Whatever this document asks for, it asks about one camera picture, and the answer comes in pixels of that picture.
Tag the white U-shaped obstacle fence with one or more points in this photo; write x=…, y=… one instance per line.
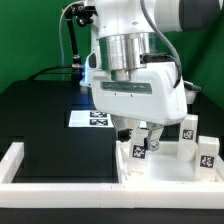
x=157, y=194

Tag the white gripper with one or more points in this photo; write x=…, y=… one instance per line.
x=156, y=93

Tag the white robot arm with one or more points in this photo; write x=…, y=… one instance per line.
x=123, y=30

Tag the white square table top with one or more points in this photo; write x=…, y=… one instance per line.
x=162, y=165

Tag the paper sheet with tags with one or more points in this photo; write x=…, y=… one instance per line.
x=90, y=118

